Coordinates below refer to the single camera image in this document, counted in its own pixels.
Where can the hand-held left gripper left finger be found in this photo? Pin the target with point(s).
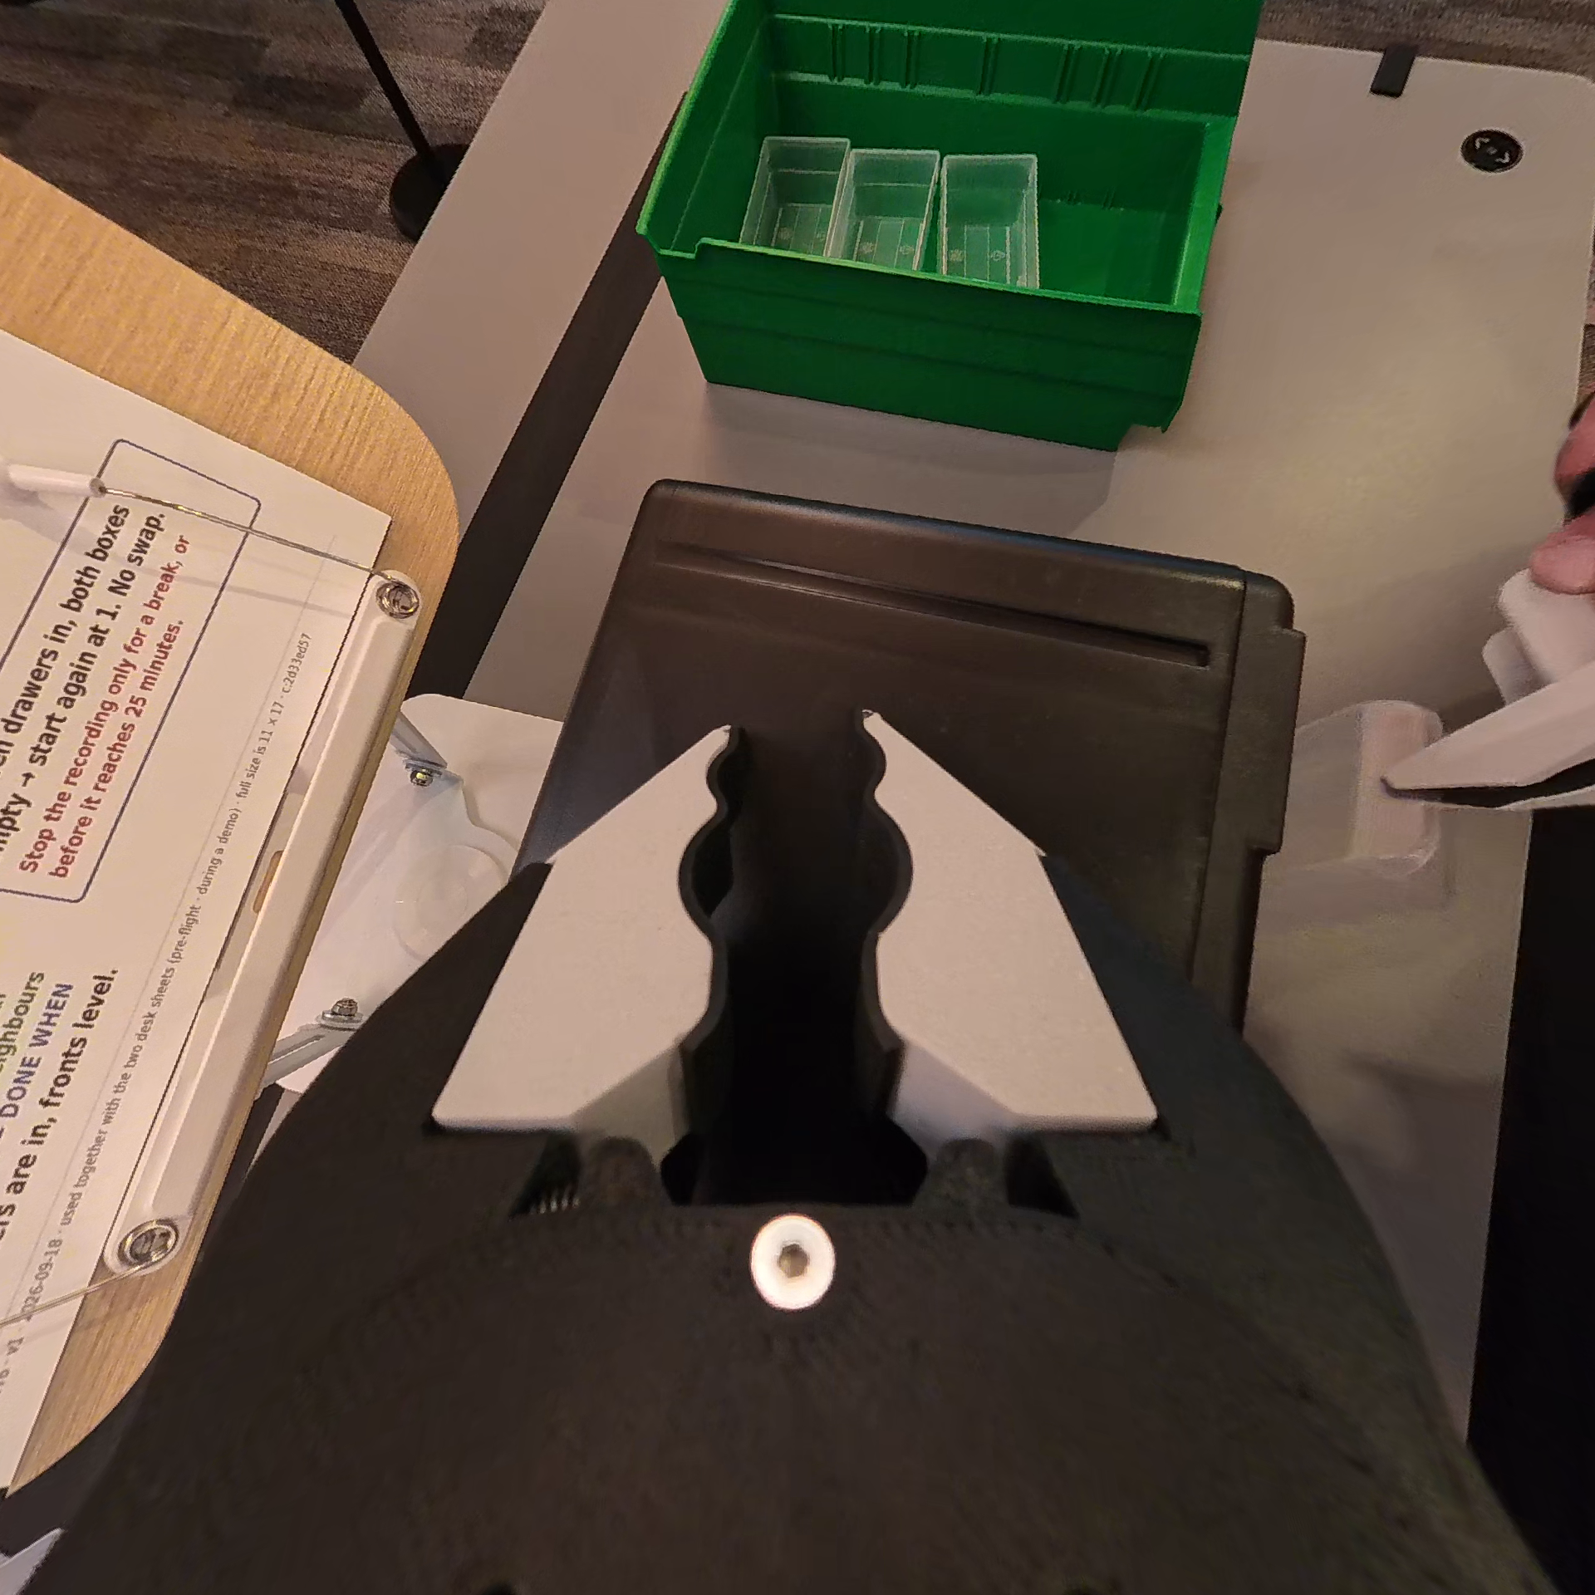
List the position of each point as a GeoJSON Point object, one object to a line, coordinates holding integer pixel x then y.
{"type": "Point", "coordinates": [586, 973]}

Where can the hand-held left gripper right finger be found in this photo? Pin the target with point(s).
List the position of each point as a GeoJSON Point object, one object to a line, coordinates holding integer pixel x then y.
{"type": "Point", "coordinates": [1009, 984]}

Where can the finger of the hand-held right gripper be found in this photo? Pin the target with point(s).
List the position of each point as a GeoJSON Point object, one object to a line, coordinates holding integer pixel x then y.
{"type": "Point", "coordinates": [1533, 741]}

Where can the small clear plastic drawer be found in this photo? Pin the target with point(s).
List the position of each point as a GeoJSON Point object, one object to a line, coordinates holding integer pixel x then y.
{"type": "Point", "coordinates": [888, 211]}
{"type": "Point", "coordinates": [992, 225]}
{"type": "Point", "coordinates": [1378, 735]}
{"type": "Point", "coordinates": [795, 200]}

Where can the black drawer cabinet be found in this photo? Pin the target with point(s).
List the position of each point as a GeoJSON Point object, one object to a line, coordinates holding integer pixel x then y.
{"type": "Point", "coordinates": [998, 697]}

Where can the green plastic bin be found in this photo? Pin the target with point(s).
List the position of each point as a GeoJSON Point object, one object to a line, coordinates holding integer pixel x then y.
{"type": "Point", "coordinates": [935, 361]}

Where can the person's right hand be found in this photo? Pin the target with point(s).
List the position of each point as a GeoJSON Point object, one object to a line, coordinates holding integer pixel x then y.
{"type": "Point", "coordinates": [1573, 555]}

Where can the white stand base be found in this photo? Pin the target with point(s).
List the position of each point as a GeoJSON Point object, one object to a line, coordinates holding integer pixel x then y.
{"type": "Point", "coordinates": [375, 948]}

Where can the clear acrylic sign holder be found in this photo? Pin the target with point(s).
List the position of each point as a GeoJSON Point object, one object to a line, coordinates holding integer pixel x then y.
{"type": "Point", "coordinates": [331, 773]}

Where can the round desk grommet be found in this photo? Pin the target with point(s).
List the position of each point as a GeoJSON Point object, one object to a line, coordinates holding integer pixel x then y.
{"type": "Point", "coordinates": [1491, 151]}

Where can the text instruction sheet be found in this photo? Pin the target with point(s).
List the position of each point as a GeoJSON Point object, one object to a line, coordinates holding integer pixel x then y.
{"type": "Point", "coordinates": [75, 697]}

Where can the black desk clip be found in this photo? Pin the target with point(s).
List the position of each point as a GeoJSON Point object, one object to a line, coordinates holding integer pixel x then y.
{"type": "Point", "coordinates": [1396, 73]}

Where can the black stanchion post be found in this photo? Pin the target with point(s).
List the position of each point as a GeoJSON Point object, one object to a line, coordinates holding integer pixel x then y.
{"type": "Point", "coordinates": [426, 196]}

